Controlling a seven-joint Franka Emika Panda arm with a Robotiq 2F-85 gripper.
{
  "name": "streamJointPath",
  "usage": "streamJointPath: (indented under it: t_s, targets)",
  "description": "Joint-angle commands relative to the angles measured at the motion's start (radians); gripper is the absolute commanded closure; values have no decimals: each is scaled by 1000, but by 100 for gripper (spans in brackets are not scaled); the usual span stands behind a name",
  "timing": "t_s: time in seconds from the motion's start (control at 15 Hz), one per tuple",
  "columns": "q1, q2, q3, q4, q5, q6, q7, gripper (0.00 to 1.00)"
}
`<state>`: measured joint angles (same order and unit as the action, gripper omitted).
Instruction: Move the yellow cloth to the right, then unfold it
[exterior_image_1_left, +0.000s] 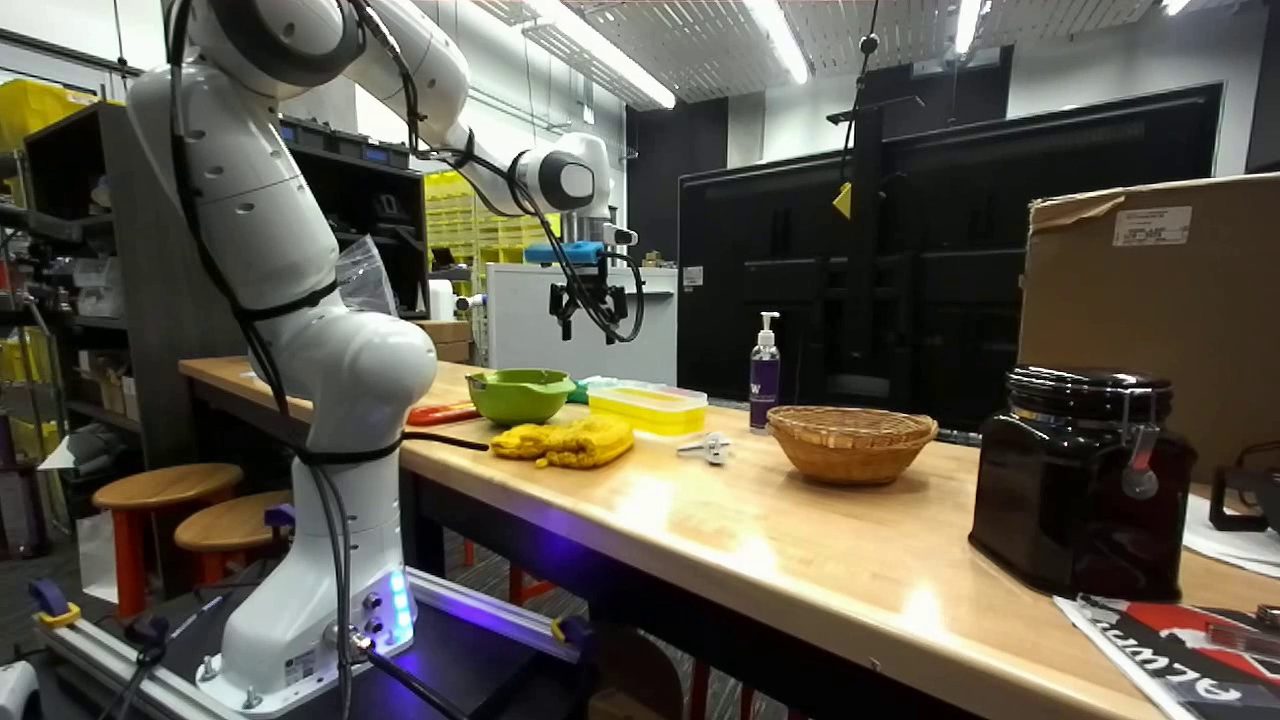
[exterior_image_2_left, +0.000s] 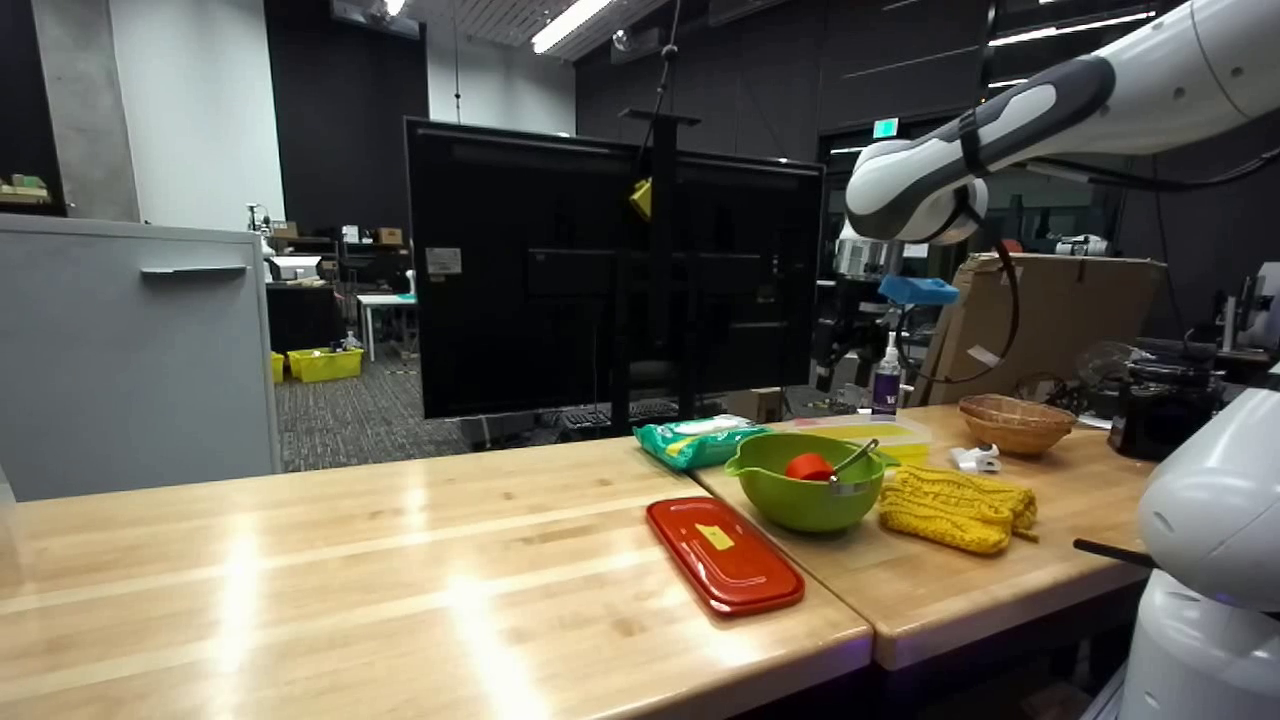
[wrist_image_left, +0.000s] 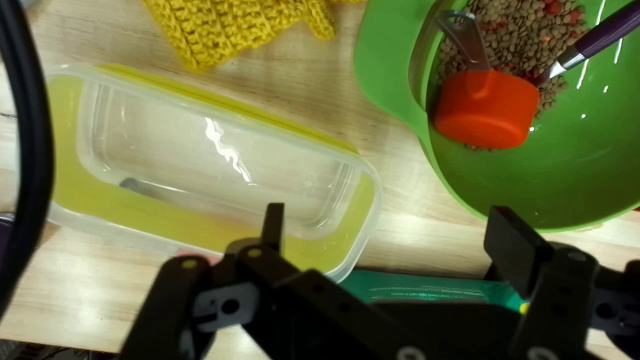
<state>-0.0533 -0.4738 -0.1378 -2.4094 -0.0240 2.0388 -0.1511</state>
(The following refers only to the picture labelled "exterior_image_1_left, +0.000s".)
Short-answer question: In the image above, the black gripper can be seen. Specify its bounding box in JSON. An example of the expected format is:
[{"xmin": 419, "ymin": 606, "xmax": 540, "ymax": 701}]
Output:
[{"xmin": 554, "ymin": 266, "xmax": 629, "ymax": 344}]

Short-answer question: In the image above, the yellow knitted cloth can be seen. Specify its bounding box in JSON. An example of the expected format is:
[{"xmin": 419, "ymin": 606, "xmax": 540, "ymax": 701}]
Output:
[{"xmin": 487, "ymin": 417, "xmax": 635, "ymax": 469}]

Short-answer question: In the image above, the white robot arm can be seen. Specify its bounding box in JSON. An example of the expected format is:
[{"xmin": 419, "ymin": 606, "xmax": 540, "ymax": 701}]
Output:
[{"xmin": 128, "ymin": 0, "xmax": 614, "ymax": 716}]

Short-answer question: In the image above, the grey cabinet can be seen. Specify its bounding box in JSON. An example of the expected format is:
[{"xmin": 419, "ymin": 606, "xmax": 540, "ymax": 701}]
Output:
[{"xmin": 487, "ymin": 262, "xmax": 682, "ymax": 384}]

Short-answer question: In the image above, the green plastic bowl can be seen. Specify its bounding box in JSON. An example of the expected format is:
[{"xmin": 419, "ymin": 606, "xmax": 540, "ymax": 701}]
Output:
[{"xmin": 469, "ymin": 366, "xmax": 571, "ymax": 423}]

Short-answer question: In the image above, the yellow translucent container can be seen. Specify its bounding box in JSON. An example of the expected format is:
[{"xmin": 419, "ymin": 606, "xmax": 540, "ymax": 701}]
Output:
[{"xmin": 584, "ymin": 375, "xmax": 708, "ymax": 436}]

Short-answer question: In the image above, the purple soap pump bottle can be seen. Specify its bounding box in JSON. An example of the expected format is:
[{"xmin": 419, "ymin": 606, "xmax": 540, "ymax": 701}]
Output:
[{"xmin": 748, "ymin": 311, "xmax": 780, "ymax": 428}]

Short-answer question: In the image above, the red flat lid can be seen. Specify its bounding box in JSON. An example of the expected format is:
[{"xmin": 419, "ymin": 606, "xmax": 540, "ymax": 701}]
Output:
[{"xmin": 409, "ymin": 403, "xmax": 480, "ymax": 428}]

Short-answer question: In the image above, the small clear plastic piece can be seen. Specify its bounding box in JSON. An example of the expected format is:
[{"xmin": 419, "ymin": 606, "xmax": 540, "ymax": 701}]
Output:
[{"xmin": 682, "ymin": 436, "xmax": 732, "ymax": 469}]

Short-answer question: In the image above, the woven wicker basket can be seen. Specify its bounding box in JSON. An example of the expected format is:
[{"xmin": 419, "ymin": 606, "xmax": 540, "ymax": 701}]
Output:
[{"xmin": 770, "ymin": 403, "xmax": 936, "ymax": 484}]

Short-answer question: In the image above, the round wooden stool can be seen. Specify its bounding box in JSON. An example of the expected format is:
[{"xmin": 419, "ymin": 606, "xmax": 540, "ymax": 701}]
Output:
[
  {"xmin": 173, "ymin": 493, "xmax": 292, "ymax": 589},
  {"xmin": 93, "ymin": 464, "xmax": 244, "ymax": 618}
]

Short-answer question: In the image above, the dark storage shelf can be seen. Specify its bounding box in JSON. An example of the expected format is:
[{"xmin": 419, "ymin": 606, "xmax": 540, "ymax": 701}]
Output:
[{"xmin": 24, "ymin": 102, "xmax": 424, "ymax": 464}]

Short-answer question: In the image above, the black glass jar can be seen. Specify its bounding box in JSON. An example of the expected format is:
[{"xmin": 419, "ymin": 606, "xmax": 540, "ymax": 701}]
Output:
[{"xmin": 967, "ymin": 363, "xmax": 1195, "ymax": 599}]

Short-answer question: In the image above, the large cardboard box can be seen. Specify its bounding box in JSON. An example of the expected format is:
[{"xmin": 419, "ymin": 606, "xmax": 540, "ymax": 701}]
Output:
[{"xmin": 1015, "ymin": 171, "xmax": 1280, "ymax": 480}]

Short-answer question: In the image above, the red black magazine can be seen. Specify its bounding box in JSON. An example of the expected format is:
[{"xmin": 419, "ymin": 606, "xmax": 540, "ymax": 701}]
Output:
[{"xmin": 1058, "ymin": 594, "xmax": 1280, "ymax": 720}]

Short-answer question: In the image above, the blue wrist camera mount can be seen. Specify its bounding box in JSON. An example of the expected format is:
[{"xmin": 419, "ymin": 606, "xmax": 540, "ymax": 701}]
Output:
[{"xmin": 525, "ymin": 240, "xmax": 618, "ymax": 266}]

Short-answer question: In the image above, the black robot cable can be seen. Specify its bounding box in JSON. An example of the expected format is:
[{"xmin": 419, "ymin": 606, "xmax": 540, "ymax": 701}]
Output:
[{"xmin": 164, "ymin": 0, "xmax": 365, "ymax": 720}]

